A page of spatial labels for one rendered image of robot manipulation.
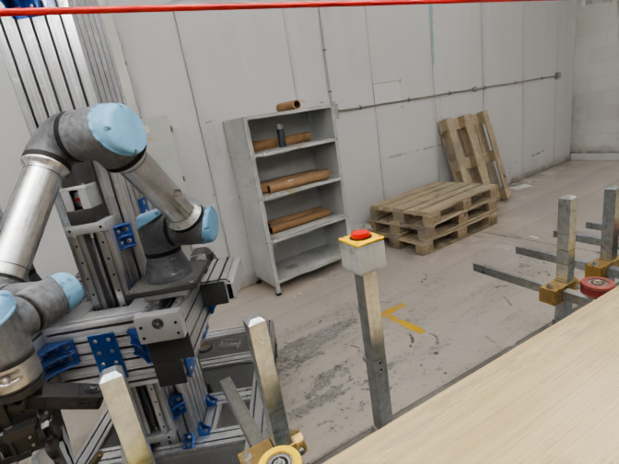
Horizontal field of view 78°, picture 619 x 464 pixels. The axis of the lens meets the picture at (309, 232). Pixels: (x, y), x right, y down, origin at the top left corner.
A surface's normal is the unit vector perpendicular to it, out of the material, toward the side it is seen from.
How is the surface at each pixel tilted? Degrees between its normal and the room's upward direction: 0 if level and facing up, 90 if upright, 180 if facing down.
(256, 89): 90
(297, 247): 90
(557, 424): 0
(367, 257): 90
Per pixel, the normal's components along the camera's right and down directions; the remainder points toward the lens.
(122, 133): 0.93, -0.15
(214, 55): 0.55, 0.16
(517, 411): -0.15, -0.95
